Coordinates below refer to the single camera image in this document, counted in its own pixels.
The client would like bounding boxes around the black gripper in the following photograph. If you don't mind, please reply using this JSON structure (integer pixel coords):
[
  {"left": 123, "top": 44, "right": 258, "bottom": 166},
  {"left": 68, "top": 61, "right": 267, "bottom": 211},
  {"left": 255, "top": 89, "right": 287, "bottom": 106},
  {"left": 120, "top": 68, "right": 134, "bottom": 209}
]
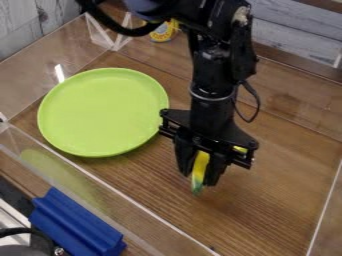
[{"left": 159, "top": 94, "right": 259, "bottom": 186}]

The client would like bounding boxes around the yellow toy banana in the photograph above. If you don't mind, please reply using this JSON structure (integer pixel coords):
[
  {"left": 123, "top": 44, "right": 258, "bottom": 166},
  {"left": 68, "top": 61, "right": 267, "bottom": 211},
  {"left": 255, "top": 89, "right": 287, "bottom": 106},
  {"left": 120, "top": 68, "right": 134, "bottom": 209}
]
[{"left": 190, "top": 145, "right": 248, "bottom": 196}]

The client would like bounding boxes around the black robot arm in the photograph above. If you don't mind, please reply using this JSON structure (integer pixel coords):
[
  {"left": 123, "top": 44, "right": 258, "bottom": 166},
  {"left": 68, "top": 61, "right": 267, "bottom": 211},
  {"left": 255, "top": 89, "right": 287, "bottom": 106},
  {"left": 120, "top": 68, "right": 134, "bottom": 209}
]
[{"left": 76, "top": 0, "right": 259, "bottom": 190}]

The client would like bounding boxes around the green round plate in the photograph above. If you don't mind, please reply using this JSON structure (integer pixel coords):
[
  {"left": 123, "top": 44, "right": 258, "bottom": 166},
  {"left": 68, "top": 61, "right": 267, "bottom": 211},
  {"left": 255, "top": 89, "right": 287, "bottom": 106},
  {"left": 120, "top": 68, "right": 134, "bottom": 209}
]
[{"left": 37, "top": 68, "right": 168, "bottom": 158}]

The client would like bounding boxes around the blue plastic block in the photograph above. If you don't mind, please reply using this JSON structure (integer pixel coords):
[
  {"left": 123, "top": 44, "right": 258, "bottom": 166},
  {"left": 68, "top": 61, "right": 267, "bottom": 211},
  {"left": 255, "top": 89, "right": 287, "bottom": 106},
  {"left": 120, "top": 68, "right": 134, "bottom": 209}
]
[{"left": 29, "top": 187, "right": 127, "bottom": 256}]

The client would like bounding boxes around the yellow labelled tin can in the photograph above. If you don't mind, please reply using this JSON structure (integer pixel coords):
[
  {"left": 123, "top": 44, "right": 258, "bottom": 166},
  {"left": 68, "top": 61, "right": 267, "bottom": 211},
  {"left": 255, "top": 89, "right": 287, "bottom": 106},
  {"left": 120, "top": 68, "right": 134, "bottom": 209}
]
[{"left": 150, "top": 19, "right": 179, "bottom": 43}]

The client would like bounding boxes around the clear acrylic front wall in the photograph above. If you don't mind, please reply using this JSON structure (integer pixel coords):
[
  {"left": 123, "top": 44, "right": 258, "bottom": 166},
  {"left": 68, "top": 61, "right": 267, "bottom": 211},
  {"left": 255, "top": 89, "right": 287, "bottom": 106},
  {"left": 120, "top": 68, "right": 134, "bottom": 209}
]
[{"left": 0, "top": 122, "right": 220, "bottom": 256}]

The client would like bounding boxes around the clear acrylic triangle bracket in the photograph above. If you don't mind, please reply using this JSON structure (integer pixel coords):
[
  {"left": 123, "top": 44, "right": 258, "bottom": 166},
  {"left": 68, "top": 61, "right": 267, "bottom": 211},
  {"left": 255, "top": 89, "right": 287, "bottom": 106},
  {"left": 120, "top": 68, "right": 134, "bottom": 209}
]
[{"left": 84, "top": 13, "right": 132, "bottom": 52}]

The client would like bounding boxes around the black cable bottom left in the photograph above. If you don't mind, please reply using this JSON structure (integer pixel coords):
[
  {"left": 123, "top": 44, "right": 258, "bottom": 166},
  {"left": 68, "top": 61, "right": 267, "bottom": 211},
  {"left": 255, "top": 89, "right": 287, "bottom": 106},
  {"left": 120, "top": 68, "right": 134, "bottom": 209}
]
[{"left": 0, "top": 227, "right": 51, "bottom": 256}]

